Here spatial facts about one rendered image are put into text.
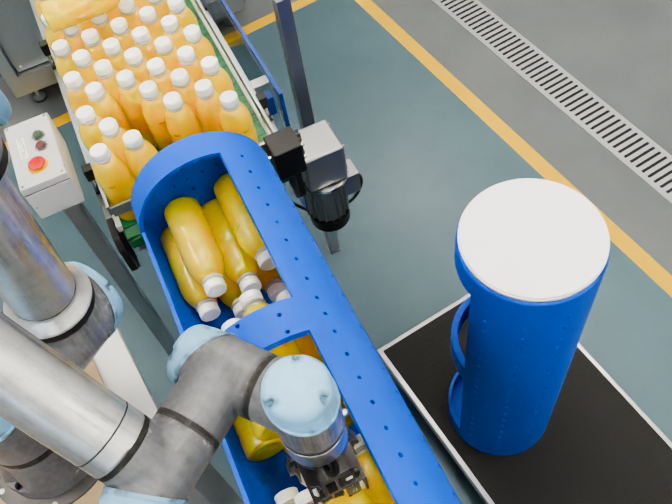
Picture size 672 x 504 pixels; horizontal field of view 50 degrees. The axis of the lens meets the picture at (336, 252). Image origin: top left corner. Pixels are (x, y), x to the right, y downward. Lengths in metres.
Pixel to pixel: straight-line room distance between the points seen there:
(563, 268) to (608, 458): 0.92
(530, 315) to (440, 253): 1.26
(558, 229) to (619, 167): 1.51
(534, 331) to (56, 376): 0.95
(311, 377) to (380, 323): 1.74
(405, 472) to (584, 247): 0.59
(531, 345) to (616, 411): 0.79
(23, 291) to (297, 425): 0.38
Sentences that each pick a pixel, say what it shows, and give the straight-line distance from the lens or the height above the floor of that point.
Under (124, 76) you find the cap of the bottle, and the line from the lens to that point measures 1.72.
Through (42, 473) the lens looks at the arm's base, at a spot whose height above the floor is 1.22.
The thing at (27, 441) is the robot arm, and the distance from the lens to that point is 1.05.
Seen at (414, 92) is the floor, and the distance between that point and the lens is 3.11.
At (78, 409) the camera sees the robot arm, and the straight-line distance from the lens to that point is 0.72.
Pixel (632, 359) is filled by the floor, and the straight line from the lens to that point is 2.48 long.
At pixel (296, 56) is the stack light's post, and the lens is 1.92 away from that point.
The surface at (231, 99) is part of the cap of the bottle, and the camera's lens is 1.58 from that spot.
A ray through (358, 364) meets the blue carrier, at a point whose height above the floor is 1.20.
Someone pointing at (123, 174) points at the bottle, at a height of 1.04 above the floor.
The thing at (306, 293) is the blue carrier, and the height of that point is 1.21.
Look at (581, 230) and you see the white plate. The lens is 1.41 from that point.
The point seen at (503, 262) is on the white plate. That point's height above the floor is 1.04.
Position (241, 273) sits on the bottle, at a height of 1.08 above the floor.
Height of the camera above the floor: 2.17
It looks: 56 degrees down
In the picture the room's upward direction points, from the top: 12 degrees counter-clockwise
